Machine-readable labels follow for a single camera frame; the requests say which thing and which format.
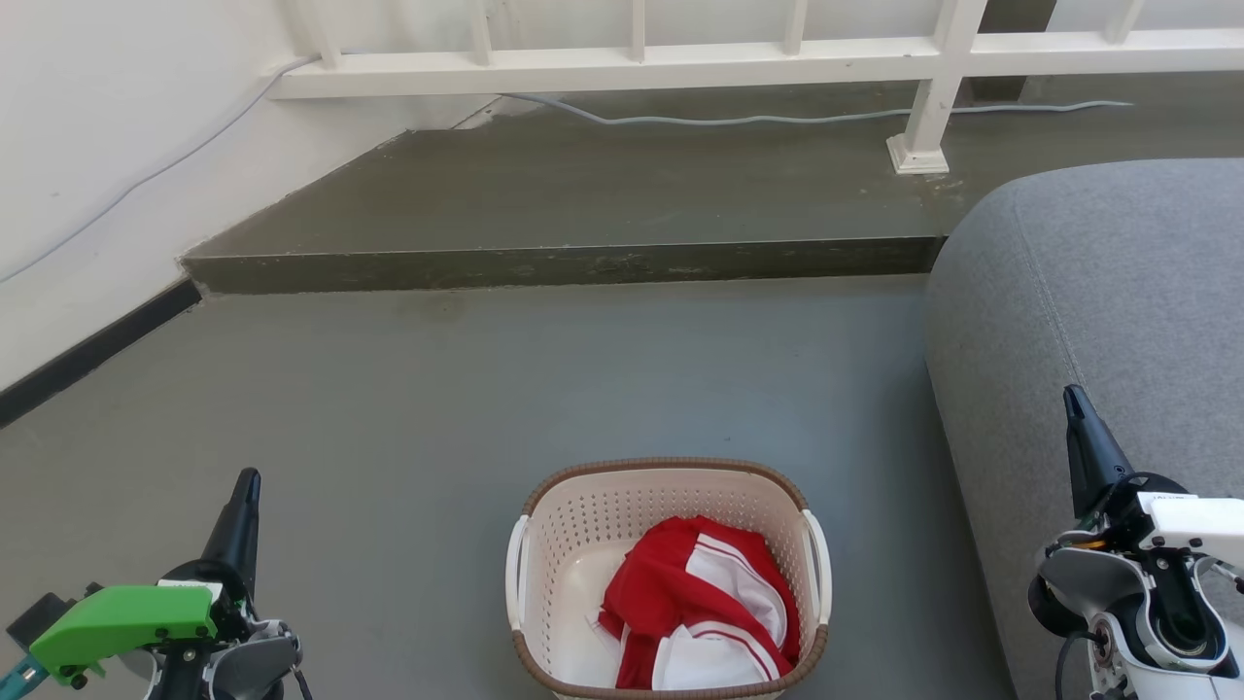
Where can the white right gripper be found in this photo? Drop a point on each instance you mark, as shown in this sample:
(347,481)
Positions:
(1195,525)

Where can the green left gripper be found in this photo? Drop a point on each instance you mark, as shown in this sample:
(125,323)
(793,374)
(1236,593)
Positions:
(126,617)

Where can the beige perforated plastic laundry basket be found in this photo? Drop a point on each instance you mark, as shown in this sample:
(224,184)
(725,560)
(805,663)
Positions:
(583,506)

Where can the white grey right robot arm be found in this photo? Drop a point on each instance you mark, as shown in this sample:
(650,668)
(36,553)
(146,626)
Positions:
(1118,593)

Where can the grey fabric sofa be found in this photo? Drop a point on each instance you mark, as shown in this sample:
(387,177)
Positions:
(1118,292)

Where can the black baseboard strip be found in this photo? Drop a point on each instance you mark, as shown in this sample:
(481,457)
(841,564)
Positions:
(97,350)

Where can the red and white garment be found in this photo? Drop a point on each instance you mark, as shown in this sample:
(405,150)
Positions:
(661,583)

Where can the raised grey concrete step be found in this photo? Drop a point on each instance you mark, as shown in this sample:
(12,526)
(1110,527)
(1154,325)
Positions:
(583,194)

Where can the white wooden railing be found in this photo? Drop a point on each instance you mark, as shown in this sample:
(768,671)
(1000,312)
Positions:
(583,70)

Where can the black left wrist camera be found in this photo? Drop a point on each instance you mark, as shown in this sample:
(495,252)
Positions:
(39,614)

